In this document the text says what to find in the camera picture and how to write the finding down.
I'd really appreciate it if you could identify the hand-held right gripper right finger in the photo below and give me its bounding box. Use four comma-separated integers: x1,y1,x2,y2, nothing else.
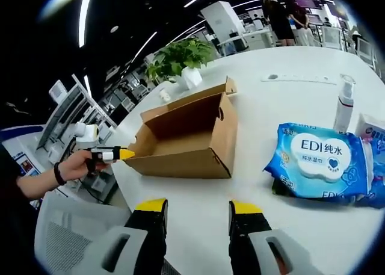
228,199,310,275

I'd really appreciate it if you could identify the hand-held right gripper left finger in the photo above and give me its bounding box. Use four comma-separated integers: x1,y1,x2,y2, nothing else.
90,197,169,275

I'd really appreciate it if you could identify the brown cardboard shoe box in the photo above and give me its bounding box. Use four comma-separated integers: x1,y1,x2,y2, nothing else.
125,75,238,179

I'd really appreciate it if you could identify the blue white soft wipes pack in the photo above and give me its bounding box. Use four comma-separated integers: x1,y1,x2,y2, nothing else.
263,123,370,199

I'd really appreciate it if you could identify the blue pink soft pack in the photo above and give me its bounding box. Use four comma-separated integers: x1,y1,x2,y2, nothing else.
359,135,385,209

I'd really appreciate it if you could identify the white spray bottle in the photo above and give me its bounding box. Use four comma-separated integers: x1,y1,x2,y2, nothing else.
333,73,357,133

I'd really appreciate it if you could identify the white box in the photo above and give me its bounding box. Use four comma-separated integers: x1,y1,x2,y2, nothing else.
354,113,385,140

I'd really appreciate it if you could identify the person's left hand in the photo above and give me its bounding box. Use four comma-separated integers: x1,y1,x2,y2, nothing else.
60,150,114,185

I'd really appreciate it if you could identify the black wristband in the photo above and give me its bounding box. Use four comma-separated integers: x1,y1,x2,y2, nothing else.
53,162,67,186

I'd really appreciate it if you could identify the white mesh office chair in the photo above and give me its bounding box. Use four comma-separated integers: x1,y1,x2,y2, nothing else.
34,193,130,275

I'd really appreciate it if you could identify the green plant in white pot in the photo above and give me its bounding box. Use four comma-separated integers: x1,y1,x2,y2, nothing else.
146,37,214,89

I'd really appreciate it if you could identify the white table socket panel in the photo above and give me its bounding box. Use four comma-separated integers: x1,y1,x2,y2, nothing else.
260,73,337,84

